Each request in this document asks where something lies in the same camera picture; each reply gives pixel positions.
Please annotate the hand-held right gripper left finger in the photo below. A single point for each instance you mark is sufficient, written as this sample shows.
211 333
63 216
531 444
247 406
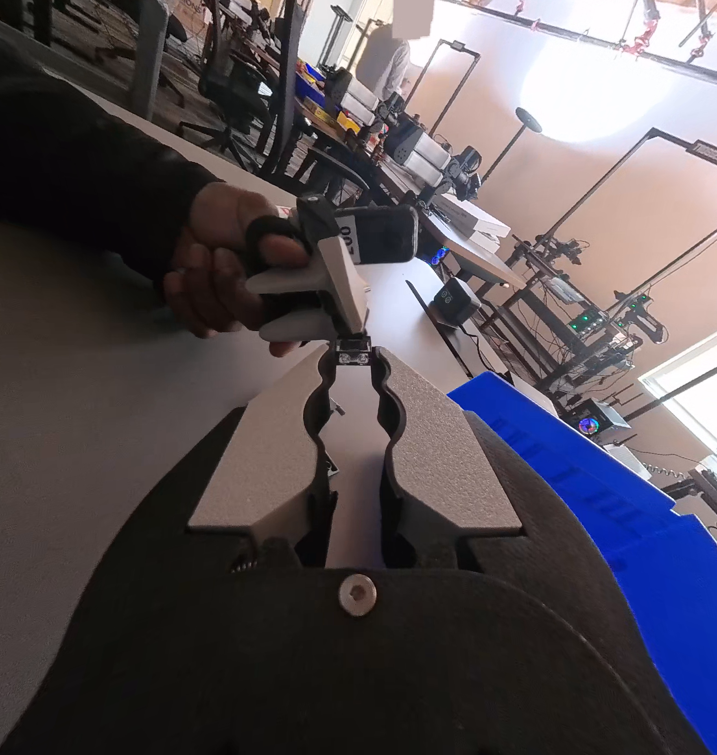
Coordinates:
252 472

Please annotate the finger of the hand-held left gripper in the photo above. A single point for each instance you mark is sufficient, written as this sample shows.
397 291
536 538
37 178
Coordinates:
346 283

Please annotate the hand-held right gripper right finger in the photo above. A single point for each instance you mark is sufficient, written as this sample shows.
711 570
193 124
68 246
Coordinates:
458 472

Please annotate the black brick plate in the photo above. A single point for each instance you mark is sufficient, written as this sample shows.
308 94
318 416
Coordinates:
353 352

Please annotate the blue plastic bin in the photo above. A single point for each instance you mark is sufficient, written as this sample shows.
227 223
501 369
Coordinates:
629 531

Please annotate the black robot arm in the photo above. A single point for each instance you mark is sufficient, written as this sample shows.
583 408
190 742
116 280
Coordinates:
464 171

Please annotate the person's left forearm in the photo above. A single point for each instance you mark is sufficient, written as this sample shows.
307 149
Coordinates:
87 165

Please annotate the grey desk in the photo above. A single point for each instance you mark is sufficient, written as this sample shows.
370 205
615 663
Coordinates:
69 413

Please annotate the person's left hand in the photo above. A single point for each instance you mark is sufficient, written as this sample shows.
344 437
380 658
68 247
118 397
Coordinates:
211 277

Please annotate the black computer tower with lights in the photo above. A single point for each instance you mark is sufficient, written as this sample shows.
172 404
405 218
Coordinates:
594 420
439 255

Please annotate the stack of white flat boxes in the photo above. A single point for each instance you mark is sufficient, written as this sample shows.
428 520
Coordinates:
470 221

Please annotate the white and black robot unit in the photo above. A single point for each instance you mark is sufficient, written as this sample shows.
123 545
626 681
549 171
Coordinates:
358 100
423 153

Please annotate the black cube device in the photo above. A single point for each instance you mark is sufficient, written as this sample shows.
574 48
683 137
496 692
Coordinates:
455 302

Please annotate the wooden top work table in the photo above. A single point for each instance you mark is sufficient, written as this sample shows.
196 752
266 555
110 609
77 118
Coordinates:
482 259

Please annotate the dark flat strip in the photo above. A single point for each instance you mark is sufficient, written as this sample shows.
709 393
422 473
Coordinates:
441 330

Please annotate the black floor lamp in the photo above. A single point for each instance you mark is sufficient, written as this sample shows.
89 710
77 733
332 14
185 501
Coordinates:
511 141

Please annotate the black pipe stand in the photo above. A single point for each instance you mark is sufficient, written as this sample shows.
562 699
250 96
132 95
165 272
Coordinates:
452 76
677 147

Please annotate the metal rig with electronics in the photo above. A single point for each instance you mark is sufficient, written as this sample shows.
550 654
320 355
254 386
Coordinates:
588 330

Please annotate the black office chair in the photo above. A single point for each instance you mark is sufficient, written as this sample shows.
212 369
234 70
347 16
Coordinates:
234 88

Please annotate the grey side table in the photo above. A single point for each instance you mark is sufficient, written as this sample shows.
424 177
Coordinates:
706 489

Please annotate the large window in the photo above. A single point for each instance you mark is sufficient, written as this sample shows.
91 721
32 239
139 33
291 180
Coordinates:
700 395

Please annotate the grey metal table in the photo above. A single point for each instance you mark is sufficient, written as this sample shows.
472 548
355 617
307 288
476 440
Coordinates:
149 59

